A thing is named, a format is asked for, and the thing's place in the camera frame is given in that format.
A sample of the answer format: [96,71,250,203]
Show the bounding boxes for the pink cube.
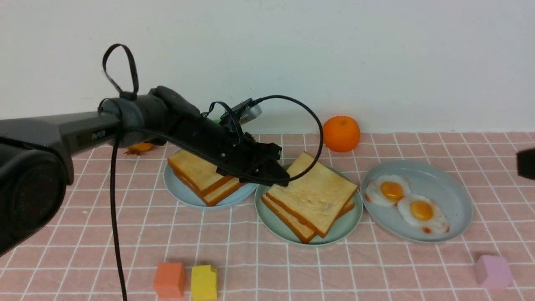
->
[474,255,514,290]

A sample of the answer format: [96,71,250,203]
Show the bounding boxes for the toast slice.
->
[167,149,232,196]
[255,194,363,247]
[264,162,357,237]
[174,172,245,207]

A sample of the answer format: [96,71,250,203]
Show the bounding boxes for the grey blue egg plate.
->
[360,160,473,244]

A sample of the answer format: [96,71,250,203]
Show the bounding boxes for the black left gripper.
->
[173,117,290,187]

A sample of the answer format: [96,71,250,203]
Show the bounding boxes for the yellow cube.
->
[190,265,218,301]

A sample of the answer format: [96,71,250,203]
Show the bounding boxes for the teal green centre plate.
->
[255,163,364,247]

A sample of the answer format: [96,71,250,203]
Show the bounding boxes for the orange cube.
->
[153,262,186,299]

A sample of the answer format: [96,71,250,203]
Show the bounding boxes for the red yellow pomegranate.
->
[124,143,154,156]

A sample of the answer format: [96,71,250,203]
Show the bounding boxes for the fried egg right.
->
[397,194,450,234]

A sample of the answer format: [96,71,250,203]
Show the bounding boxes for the pink checkered tablecloth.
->
[0,132,534,301]

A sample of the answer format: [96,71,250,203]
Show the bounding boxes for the light blue bread plate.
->
[163,162,258,210]

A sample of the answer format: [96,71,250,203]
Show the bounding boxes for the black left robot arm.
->
[0,86,289,255]

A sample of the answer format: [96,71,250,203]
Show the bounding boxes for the fried egg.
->
[397,194,450,234]
[364,175,412,207]

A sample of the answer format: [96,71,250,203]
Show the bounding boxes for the fried egg left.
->
[364,175,412,207]

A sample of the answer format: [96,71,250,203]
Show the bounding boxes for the orange fruit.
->
[323,115,361,153]

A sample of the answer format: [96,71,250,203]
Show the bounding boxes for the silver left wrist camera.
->
[218,98,262,126]

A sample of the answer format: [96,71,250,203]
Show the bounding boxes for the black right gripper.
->
[517,148,535,181]

